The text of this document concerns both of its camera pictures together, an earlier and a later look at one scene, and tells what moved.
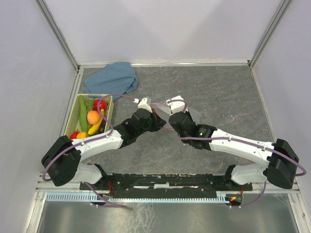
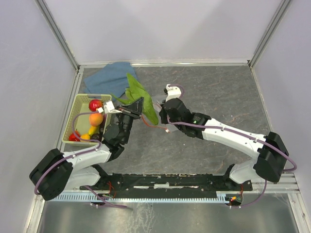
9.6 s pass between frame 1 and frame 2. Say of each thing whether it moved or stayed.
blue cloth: stayed
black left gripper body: moved
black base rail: stayed
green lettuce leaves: moved
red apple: stayed
